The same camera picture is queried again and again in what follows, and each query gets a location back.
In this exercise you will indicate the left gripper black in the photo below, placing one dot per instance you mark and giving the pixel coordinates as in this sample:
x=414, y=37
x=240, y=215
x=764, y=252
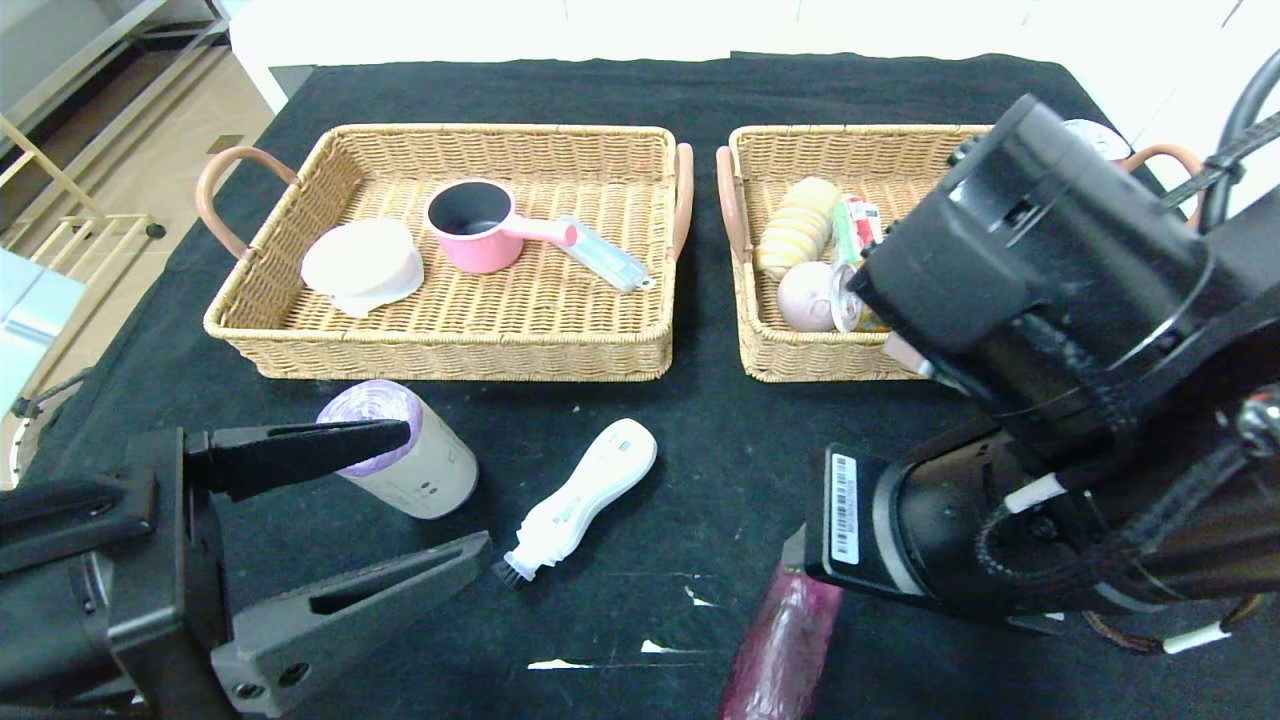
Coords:
x=160, y=560

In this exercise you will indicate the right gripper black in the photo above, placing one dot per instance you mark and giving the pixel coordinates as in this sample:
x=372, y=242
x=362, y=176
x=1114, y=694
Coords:
x=846, y=510

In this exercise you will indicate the purple garbage bag roll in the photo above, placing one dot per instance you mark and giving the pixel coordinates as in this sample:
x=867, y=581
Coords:
x=430, y=480

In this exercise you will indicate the purple eggplant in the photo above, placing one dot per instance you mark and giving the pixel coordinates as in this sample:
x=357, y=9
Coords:
x=785, y=650

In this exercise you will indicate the white brush bottle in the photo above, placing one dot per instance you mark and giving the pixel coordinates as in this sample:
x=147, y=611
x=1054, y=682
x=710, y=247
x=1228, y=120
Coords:
x=580, y=500

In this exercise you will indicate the gold beverage can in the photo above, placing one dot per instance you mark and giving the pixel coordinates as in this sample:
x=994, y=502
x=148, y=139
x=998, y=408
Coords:
x=848, y=305

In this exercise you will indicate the pale pink potato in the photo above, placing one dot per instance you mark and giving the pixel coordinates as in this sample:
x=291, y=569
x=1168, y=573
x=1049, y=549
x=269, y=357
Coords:
x=803, y=297

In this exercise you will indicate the pink saucepan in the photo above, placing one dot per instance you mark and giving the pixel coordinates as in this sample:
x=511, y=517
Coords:
x=480, y=255

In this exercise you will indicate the green candy pack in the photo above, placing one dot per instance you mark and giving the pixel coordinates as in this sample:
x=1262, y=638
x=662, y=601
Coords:
x=858, y=225

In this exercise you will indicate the red soda can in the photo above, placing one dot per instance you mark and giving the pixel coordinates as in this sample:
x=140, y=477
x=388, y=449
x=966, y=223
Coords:
x=1100, y=135

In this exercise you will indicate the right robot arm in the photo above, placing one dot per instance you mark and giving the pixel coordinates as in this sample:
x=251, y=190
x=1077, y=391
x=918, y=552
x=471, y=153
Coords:
x=1050, y=280

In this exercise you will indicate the rectangular wicker basket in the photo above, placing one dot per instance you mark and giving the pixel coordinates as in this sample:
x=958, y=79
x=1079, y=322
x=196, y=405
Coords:
x=800, y=355
x=500, y=330

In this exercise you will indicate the white paper scrap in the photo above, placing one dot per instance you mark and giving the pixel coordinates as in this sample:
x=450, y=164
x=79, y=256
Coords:
x=560, y=663
x=697, y=598
x=655, y=647

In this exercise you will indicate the white round lidded container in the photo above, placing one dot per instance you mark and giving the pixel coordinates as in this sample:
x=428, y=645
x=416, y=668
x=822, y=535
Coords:
x=360, y=260

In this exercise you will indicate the striped bread roll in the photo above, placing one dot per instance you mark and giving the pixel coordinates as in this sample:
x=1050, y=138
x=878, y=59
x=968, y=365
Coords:
x=798, y=225

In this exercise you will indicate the grey translucent peeler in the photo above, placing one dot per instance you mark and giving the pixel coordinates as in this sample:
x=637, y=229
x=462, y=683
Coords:
x=610, y=262

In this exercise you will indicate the light wooden rack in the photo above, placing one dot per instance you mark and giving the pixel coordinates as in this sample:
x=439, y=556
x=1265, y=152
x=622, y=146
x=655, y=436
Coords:
x=100, y=222

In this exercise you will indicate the grey metal shelf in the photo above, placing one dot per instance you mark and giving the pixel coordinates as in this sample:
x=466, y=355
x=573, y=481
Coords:
x=100, y=40

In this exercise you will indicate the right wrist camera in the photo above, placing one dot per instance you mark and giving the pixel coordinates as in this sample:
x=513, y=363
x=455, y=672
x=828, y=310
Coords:
x=905, y=355

